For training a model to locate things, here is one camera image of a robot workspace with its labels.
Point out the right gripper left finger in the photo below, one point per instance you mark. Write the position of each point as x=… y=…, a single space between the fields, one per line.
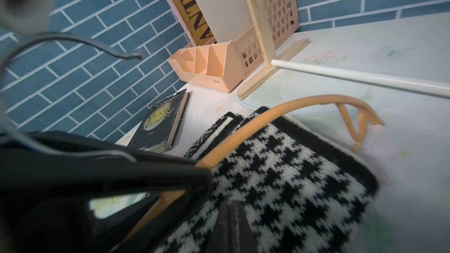
x=61 y=204

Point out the orange wooden clothes hanger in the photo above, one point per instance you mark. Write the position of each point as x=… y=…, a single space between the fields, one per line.
x=213 y=158

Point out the beige grey folder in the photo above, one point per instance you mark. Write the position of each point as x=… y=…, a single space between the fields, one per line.
x=228 y=19

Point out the black paperback book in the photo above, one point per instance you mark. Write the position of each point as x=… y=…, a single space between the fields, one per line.
x=157 y=131

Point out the pink plastic file organizer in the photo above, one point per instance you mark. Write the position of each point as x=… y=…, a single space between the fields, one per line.
x=222 y=66

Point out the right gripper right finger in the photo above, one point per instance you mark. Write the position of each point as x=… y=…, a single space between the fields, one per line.
x=232 y=232

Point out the brown wanted poster book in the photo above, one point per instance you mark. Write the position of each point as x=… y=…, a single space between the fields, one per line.
x=193 y=21

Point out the black white houndstooth scarf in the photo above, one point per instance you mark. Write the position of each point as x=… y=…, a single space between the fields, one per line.
x=301 y=193

